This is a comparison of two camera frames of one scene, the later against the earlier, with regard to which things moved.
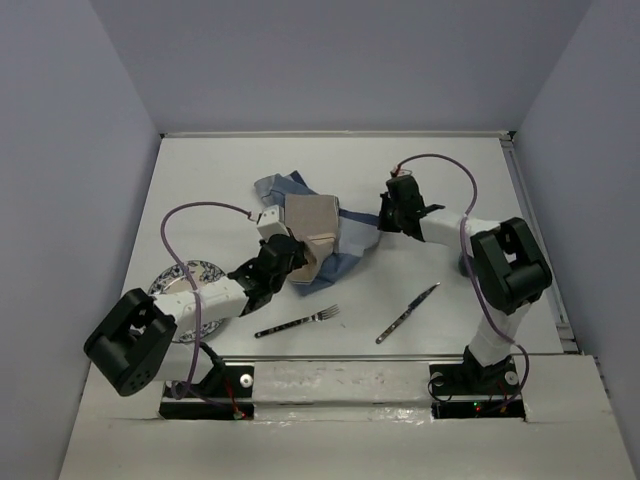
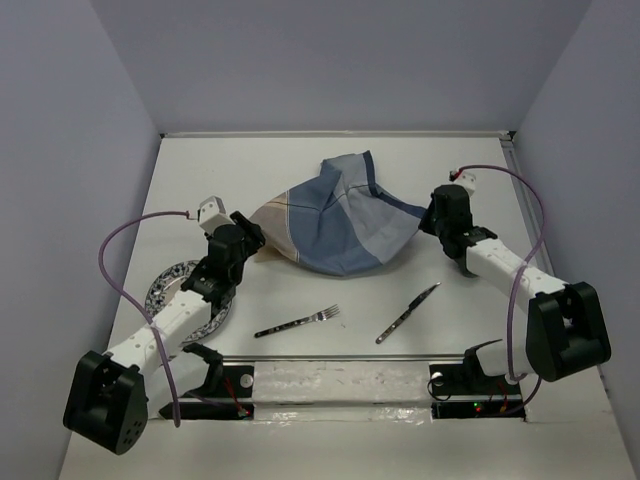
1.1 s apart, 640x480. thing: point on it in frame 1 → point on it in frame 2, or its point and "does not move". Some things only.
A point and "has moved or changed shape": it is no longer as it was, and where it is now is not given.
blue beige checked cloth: [333, 239] has moved or changed shape
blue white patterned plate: [175, 279] does not move
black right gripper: [384, 222] → [426, 223]
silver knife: [410, 308] does not move
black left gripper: [297, 257] → [251, 233]
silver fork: [330, 312] does not move
